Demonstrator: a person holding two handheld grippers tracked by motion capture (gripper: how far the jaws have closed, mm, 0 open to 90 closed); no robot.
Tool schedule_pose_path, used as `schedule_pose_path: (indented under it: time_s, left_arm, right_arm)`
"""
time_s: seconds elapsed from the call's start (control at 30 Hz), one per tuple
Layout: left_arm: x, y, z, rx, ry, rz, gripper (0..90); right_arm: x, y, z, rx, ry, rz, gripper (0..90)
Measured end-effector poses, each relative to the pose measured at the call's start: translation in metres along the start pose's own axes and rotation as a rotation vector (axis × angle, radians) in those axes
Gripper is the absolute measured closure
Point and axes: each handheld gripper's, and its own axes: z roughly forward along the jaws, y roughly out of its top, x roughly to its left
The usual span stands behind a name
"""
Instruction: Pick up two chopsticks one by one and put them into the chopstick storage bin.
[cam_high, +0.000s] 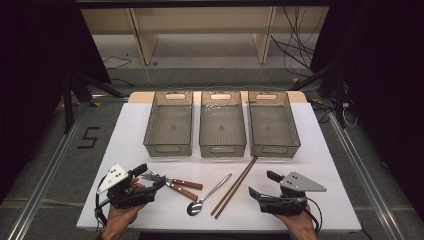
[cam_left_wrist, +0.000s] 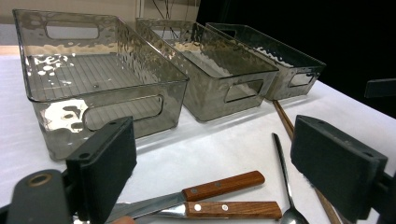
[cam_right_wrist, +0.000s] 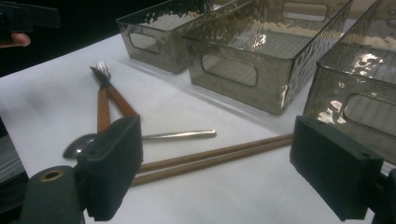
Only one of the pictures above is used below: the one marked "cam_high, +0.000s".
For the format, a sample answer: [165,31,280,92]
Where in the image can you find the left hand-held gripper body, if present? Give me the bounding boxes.
[97,163,157,210]

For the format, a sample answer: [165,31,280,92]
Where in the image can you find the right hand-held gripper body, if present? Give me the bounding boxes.
[258,170,328,217]

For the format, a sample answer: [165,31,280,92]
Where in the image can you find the brown wooden chopstick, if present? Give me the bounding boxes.
[210,155,258,216]
[214,156,259,220]

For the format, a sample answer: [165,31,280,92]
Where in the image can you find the wooden-handled steel knife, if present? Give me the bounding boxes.
[141,174,200,202]

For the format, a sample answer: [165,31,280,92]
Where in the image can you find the wooden-handled steel fork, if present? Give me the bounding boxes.
[146,169,204,190]

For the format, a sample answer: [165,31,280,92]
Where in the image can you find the steel spoon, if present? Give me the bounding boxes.
[186,172,234,217]

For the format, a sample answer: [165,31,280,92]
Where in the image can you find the smoky transparent plastic bin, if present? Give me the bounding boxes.
[198,90,248,158]
[143,90,194,158]
[248,90,302,159]

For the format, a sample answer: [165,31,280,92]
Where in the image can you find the person's right hand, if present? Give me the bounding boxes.
[274,204,318,232]

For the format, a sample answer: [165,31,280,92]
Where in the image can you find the person's left hand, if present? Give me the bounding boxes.
[104,177,148,232]

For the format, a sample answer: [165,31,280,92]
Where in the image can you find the black metal stand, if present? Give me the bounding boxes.
[61,71,124,134]
[286,59,348,129]

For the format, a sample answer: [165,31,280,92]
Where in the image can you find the black curtain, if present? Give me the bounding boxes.
[309,0,424,214]
[0,0,113,201]

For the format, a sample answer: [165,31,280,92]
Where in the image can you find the light wooden shelf unit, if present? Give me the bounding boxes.
[80,5,331,66]

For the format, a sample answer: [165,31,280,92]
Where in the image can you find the black overhead bar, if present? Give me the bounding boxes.
[74,0,334,8]

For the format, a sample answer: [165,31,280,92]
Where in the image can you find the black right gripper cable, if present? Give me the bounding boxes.
[304,198,324,234]

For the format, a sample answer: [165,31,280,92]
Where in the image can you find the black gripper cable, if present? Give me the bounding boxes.
[94,174,109,232]
[304,198,324,234]

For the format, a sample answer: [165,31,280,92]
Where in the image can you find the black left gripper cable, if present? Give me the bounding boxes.
[94,174,109,232]

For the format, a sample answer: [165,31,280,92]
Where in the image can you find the metal floor rail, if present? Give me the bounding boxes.
[6,103,91,240]
[328,113,406,240]

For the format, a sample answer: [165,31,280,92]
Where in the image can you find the white plug with cable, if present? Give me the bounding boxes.
[341,101,359,129]

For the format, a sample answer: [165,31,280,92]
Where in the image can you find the thin black floor cable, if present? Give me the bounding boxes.
[102,55,133,70]

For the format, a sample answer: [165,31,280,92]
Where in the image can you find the black cable bundle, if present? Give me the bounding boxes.
[271,6,316,78]

